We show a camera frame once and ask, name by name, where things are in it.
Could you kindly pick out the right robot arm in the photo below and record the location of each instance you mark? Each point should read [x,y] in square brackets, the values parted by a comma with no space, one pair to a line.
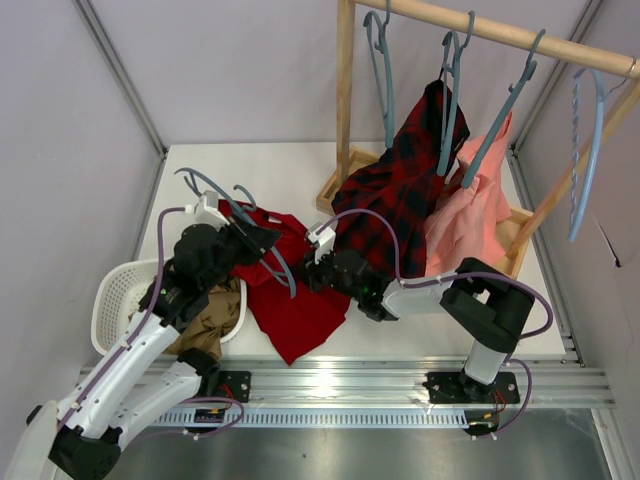
[490,306]

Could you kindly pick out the grey-blue hanger with plaid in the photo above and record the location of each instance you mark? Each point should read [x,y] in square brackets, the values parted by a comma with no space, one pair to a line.
[450,77]

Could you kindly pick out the aluminium mounting rail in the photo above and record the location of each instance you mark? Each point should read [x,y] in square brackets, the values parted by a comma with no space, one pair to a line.
[343,383]

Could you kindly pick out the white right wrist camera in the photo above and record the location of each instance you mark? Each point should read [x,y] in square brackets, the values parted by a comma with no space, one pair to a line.
[322,239]

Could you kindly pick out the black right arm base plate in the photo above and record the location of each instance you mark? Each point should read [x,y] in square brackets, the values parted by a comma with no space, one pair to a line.
[455,387]

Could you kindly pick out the red navy plaid garment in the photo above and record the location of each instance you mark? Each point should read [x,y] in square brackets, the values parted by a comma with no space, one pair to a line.
[403,187]

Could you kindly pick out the wooden clothes rack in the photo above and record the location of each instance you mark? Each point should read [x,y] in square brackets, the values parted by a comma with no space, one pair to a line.
[522,224]

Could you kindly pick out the white perforated laundry basket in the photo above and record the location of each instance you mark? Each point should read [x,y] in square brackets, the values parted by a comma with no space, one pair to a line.
[117,298]

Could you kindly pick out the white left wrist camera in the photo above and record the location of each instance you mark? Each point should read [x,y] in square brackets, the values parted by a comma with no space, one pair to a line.
[205,211]

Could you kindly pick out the tan garment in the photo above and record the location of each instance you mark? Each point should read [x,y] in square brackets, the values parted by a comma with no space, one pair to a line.
[217,320]

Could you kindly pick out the grey-blue hanger with pink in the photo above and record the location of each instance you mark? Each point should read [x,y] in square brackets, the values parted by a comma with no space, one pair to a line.
[514,92]

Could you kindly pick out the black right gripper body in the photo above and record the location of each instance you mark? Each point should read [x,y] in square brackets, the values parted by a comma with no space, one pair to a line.
[316,273]

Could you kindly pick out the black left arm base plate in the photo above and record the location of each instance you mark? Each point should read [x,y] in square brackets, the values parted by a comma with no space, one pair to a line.
[226,384]

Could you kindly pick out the pink garment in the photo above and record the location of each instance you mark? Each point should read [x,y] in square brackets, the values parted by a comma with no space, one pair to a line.
[465,220]

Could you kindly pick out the white slotted cable duct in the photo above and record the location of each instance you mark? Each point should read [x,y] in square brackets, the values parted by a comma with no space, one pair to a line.
[413,417]

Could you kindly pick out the light blue hanger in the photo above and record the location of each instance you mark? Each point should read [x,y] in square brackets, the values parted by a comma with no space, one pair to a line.
[579,199]

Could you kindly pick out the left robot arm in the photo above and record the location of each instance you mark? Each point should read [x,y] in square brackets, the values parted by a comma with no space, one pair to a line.
[102,416]

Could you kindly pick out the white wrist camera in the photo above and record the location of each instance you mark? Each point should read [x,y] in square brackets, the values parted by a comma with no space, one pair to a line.
[322,239]
[205,211]

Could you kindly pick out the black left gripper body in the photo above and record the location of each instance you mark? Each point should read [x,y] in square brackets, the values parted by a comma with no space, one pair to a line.
[242,238]

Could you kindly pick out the red skirt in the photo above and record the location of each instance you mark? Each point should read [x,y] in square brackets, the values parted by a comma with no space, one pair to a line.
[295,325]

